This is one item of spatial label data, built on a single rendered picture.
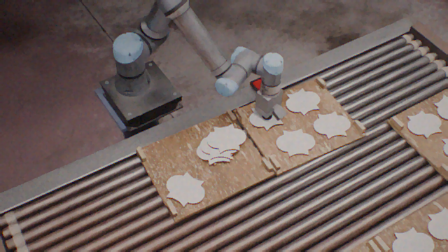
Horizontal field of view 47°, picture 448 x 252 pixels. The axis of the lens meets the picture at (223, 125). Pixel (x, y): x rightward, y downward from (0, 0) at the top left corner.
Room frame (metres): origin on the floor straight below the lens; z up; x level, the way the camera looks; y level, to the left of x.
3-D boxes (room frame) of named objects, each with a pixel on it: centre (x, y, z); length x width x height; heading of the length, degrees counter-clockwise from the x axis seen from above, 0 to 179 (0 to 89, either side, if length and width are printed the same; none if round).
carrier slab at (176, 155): (1.13, 0.07, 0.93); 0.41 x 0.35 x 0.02; 120
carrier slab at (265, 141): (1.33, -0.30, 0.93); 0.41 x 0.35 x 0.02; 118
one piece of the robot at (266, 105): (1.33, -0.19, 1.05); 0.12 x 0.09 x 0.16; 44
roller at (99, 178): (1.38, -0.05, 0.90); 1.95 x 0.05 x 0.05; 122
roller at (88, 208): (1.30, -0.10, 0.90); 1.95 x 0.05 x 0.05; 122
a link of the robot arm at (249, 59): (1.38, -0.08, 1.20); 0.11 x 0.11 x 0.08; 60
